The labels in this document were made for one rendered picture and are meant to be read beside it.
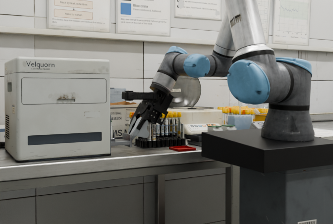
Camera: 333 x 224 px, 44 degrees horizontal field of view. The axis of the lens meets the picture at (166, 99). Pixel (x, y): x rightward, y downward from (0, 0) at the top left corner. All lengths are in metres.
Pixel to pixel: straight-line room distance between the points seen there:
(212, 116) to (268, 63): 0.74
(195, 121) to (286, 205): 0.73
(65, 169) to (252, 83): 0.58
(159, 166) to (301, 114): 0.48
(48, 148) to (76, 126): 0.10
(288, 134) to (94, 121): 0.57
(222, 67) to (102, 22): 0.77
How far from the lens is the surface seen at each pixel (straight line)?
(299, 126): 1.21
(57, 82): 1.25
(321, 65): 2.81
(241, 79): 1.11
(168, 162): 1.36
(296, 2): 2.66
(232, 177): 1.55
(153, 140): 1.47
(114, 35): 1.97
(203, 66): 1.33
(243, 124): 1.71
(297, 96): 1.21
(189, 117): 1.77
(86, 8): 1.97
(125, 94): 1.35
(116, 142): 1.33
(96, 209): 2.04
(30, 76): 1.24
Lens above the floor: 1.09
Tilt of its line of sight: 1 degrees down
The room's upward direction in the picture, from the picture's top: straight up
